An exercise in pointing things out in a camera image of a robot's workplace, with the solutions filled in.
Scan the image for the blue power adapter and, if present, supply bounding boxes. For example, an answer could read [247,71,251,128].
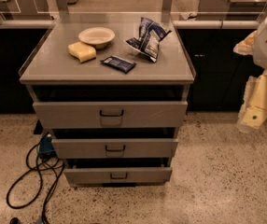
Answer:
[38,134,54,155]

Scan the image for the grey drawer cabinet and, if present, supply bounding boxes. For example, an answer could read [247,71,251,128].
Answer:
[18,12,197,188]

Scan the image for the background grey table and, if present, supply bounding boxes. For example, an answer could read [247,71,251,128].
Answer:
[196,0,267,21]

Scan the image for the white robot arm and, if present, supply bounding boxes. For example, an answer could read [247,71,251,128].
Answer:
[233,17,267,133]

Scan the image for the dark blue snack packet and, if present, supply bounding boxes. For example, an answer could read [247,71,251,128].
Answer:
[101,55,136,74]

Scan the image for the grey bottom drawer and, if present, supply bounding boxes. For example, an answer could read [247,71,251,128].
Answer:
[64,167,172,185]

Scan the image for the grey middle drawer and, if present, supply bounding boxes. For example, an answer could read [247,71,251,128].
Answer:
[52,138,178,159]

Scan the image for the white bowl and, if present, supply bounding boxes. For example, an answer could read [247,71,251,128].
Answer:
[78,27,115,49]

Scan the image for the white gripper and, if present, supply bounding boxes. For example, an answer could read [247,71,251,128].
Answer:
[233,31,267,133]

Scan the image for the grey drawer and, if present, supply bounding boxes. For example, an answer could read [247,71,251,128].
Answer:
[34,102,187,129]
[64,167,172,185]
[52,138,178,159]

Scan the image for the blue white chip bag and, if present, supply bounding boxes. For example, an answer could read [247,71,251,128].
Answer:
[126,17,171,63]

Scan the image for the grey top drawer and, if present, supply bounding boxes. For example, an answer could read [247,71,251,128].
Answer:
[34,102,187,129]

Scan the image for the white horizontal rail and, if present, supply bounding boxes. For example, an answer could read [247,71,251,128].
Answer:
[0,20,260,29]

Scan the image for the yellow sponge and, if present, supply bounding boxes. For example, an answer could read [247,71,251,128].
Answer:
[68,42,96,63]

